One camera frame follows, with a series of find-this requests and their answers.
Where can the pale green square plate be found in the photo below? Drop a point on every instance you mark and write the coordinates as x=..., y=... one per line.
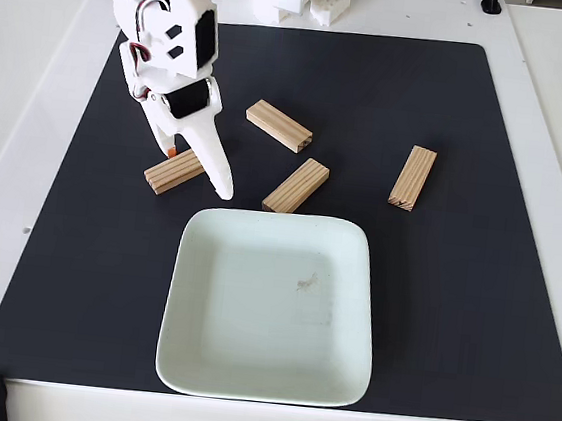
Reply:
x=257, y=248

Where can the striped wooden block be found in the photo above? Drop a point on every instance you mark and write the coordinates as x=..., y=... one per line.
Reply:
x=296, y=184
x=412, y=176

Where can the black table clamp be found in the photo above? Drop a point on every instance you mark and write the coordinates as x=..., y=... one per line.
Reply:
x=491, y=4

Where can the grooved wooden block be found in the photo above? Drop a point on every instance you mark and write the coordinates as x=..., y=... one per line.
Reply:
x=174, y=174

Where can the black rubber mat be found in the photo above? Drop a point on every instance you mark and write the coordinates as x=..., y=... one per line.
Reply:
x=105, y=252

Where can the smooth wooden block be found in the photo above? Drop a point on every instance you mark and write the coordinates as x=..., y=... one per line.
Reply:
x=277, y=123

